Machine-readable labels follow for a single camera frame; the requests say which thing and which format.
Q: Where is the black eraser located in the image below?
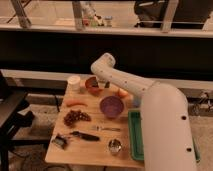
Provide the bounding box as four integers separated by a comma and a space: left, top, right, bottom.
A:
104, 82, 110, 88

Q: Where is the red bowl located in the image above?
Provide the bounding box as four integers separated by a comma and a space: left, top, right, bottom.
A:
85, 76, 102, 96

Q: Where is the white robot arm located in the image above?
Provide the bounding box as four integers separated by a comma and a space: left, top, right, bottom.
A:
91, 53, 197, 171

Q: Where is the purple bowl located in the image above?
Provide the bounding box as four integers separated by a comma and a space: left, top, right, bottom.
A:
99, 96, 124, 118

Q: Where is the orange apple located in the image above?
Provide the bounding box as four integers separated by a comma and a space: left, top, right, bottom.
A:
117, 88, 129, 98

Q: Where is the white plastic cup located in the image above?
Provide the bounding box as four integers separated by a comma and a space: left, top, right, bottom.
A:
67, 75, 81, 92

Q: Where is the orange carrot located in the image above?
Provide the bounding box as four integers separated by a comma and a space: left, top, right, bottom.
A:
65, 100, 88, 107

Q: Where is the bunch of dark grapes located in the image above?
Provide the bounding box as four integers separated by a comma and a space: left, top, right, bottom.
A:
63, 110, 91, 127

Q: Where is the silver fork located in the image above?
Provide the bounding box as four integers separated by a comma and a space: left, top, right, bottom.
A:
91, 125, 121, 132

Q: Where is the green plastic tray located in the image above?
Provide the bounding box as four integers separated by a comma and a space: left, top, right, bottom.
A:
128, 110, 202, 164

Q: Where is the small metal cup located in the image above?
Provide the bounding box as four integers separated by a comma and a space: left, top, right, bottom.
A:
108, 139, 122, 155

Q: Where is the black binder clip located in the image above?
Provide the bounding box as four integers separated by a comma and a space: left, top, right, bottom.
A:
52, 134, 68, 149

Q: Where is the black chair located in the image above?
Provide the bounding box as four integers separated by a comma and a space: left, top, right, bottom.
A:
0, 72, 34, 171

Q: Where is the black handled peeler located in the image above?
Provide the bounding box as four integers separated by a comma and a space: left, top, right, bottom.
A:
70, 131, 100, 141

